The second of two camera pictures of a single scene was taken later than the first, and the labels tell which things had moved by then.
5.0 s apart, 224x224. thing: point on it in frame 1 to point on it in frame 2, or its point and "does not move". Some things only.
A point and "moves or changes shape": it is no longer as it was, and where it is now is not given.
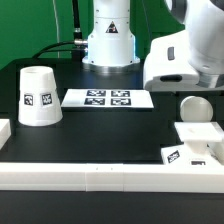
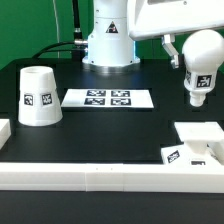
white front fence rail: x=110 y=177 does not move
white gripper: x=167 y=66 to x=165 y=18
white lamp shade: x=38 y=99 does not move
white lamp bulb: x=196 y=109 moves or changes shape
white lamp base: x=203 y=145 does not move
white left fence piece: x=5 y=132 does not move
